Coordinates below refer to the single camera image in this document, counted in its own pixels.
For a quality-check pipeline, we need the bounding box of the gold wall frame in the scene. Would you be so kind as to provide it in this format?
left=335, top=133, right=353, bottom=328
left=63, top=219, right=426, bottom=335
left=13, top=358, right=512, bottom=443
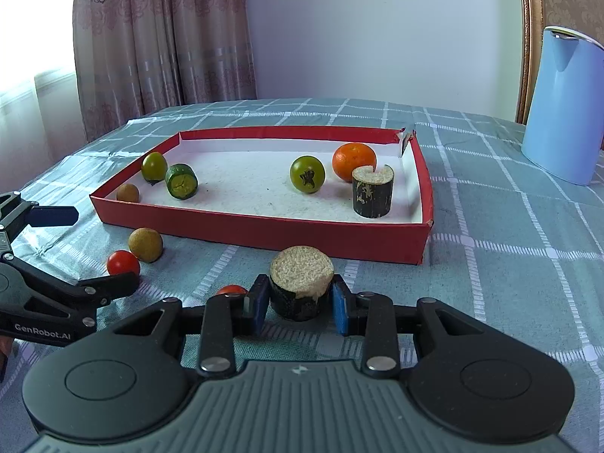
left=514, top=0, right=544, bottom=126

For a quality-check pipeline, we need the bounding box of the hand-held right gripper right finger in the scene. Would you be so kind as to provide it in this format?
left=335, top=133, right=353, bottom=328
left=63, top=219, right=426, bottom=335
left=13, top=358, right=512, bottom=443
left=331, top=279, right=501, bottom=379

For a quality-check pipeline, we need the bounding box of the notched dark sugarcane piece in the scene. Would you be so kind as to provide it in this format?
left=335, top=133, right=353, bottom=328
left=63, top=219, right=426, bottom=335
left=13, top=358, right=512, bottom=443
left=351, top=164, right=394, bottom=219

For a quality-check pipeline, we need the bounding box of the blue electric kettle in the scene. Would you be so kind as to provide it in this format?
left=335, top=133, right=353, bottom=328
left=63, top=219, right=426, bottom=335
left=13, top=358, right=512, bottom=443
left=521, top=26, right=604, bottom=186

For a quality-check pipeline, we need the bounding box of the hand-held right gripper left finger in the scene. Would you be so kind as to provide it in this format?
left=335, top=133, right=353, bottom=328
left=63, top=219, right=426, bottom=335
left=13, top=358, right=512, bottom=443
left=101, top=274, right=271, bottom=378

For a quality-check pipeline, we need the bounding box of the orange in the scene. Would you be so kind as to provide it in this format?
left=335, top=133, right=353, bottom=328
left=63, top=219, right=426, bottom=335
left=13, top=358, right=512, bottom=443
left=331, top=142, right=378, bottom=182

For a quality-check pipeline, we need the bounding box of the red cardboard box tray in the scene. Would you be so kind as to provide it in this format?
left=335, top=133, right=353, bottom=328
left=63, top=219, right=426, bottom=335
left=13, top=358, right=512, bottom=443
left=89, top=125, right=435, bottom=266

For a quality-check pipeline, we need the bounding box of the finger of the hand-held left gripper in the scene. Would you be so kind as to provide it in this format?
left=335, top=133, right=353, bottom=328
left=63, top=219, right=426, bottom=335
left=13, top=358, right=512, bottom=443
left=71, top=272, right=141, bottom=311
left=27, top=206, right=80, bottom=228

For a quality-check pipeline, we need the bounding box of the round dark sugarcane piece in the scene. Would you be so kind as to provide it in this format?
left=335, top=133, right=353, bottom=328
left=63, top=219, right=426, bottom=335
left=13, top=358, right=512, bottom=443
left=269, top=245, right=335, bottom=322

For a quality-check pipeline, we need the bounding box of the green tomato with black mark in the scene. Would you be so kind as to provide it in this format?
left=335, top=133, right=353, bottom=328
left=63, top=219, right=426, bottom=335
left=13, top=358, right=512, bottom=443
left=289, top=156, right=326, bottom=195

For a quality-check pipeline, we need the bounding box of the patterned pink curtain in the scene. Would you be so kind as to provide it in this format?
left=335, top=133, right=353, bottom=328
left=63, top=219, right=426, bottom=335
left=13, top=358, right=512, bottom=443
left=71, top=0, right=258, bottom=142

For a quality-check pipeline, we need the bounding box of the green cucumber piece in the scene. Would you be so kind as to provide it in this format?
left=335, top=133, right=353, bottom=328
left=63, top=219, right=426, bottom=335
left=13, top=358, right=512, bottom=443
left=165, top=163, right=199, bottom=200

